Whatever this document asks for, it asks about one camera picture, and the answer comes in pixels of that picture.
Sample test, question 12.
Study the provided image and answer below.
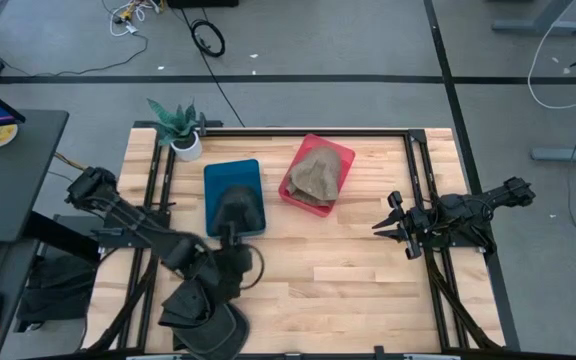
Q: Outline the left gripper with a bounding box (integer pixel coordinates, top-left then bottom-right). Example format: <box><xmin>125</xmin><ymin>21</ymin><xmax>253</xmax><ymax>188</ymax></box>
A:
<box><xmin>201</xmin><ymin>222</ymin><xmax>255</xmax><ymax>302</ymax></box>

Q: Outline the dark cap with light trim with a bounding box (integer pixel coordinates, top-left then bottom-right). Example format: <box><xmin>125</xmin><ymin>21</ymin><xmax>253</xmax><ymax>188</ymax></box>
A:
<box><xmin>157</xmin><ymin>277</ymin><xmax>251</xmax><ymax>360</ymax></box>

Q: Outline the blue plastic bin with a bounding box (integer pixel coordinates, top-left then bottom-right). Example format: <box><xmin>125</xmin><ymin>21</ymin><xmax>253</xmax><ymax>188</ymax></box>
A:
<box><xmin>203</xmin><ymin>158</ymin><xmax>267</xmax><ymax>239</ymax></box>

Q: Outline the black side desk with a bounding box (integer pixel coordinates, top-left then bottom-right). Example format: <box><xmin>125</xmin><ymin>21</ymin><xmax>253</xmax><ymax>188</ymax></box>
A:
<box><xmin>0</xmin><ymin>109</ymin><xmax>70</xmax><ymax>244</ymax></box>

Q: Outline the black cable to table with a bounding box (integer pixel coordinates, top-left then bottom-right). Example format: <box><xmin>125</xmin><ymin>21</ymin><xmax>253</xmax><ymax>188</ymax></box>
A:
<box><xmin>177</xmin><ymin>0</ymin><xmax>247</xmax><ymax>128</ymax></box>

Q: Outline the tan bucket hat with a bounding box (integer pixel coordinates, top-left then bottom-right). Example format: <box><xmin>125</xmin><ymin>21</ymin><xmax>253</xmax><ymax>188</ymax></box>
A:
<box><xmin>285</xmin><ymin>145</ymin><xmax>344</xmax><ymax>208</ymax></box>

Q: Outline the grey desk foot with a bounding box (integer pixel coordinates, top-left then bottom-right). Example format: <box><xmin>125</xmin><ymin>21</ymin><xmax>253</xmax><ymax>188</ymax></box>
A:
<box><xmin>530</xmin><ymin>137</ymin><xmax>576</xmax><ymax>164</ymax></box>
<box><xmin>491</xmin><ymin>0</ymin><xmax>576</xmax><ymax>37</ymax></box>

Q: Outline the thin black floor cable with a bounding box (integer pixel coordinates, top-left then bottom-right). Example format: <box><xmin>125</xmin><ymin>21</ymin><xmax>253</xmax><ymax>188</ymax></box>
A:
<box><xmin>0</xmin><ymin>32</ymin><xmax>150</xmax><ymax>78</ymax></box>

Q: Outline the green artificial plant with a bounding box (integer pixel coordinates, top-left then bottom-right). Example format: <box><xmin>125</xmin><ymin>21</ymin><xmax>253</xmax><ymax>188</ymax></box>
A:
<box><xmin>146</xmin><ymin>98</ymin><xmax>200</xmax><ymax>148</ymax></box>

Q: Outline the black aluminium table frame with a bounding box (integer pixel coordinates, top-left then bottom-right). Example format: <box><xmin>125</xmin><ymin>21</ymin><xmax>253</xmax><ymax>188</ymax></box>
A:
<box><xmin>81</xmin><ymin>119</ymin><xmax>522</xmax><ymax>360</ymax></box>

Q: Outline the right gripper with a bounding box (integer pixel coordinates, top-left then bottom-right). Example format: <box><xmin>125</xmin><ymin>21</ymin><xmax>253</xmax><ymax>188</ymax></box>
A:
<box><xmin>371</xmin><ymin>190</ymin><xmax>433</xmax><ymax>261</ymax></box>

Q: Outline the pink translucent plastic bin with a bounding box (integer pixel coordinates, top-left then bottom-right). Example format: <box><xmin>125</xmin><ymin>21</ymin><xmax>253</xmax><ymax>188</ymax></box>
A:
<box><xmin>277</xmin><ymin>133</ymin><xmax>357</xmax><ymax>219</ymax></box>

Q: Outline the black bag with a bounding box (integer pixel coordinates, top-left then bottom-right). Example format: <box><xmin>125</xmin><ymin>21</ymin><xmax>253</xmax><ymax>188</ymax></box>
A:
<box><xmin>15</xmin><ymin>254</ymin><xmax>100</xmax><ymax>324</ymax></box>

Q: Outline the long white cable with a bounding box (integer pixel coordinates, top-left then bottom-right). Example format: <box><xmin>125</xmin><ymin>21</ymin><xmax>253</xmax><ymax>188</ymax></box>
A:
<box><xmin>526</xmin><ymin>18</ymin><xmax>576</xmax><ymax>111</ymax></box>

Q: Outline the black box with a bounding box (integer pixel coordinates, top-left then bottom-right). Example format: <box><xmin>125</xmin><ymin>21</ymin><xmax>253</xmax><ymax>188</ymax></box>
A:
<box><xmin>166</xmin><ymin>0</ymin><xmax>240</xmax><ymax>9</ymax></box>

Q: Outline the yellow wire bundle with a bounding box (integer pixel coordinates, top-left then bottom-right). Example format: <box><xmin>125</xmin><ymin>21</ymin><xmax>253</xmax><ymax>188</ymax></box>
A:
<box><xmin>53</xmin><ymin>151</ymin><xmax>89</xmax><ymax>174</ymax></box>

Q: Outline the plain black cap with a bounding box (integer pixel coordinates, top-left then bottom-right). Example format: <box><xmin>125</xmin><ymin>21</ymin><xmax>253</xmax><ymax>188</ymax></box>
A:
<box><xmin>211</xmin><ymin>185</ymin><xmax>265</xmax><ymax>234</ymax></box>

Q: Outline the white plant pot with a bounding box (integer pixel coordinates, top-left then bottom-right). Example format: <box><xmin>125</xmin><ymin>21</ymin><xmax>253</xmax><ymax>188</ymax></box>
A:
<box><xmin>170</xmin><ymin>130</ymin><xmax>203</xmax><ymax>162</ymax></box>

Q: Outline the coiled black cable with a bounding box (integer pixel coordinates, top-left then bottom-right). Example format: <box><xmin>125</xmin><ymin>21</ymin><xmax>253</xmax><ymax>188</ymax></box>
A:
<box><xmin>189</xmin><ymin>18</ymin><xmax>227</xmax><ymax>58</ymax></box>

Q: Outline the white and yellow cable bundle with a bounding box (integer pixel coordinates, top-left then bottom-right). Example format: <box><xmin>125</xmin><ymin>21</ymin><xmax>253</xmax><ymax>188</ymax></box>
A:
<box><xmin>100</xmin><ymin>0</ymin><xmax>162</xmax><ymax>38</ymax></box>

